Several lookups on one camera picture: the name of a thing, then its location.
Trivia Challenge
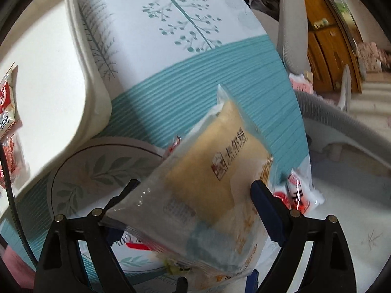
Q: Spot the orange bread clear pack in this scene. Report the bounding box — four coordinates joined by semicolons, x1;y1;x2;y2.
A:
103;87;274;292

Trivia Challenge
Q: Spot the red white hawthorn snack bag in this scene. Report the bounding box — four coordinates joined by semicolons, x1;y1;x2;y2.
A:
273;169;325;214

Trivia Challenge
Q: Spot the red white wafer pack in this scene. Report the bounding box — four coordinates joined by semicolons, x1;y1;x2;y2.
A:
1;62;19;140

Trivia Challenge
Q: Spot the white plastic storage bin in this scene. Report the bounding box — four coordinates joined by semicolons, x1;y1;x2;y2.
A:
1;0;111;199

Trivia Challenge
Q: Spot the wooden desk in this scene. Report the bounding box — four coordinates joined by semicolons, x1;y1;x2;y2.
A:
219;0;365;95

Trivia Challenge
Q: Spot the grey office chair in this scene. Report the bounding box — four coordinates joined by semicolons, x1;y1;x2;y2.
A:
256;0;390;166

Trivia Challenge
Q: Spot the teal white patterned tablecloth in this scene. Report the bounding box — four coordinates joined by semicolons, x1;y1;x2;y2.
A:
0;0;315;293

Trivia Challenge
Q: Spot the black cable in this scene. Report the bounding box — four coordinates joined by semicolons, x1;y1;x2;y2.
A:
0;146;41;272

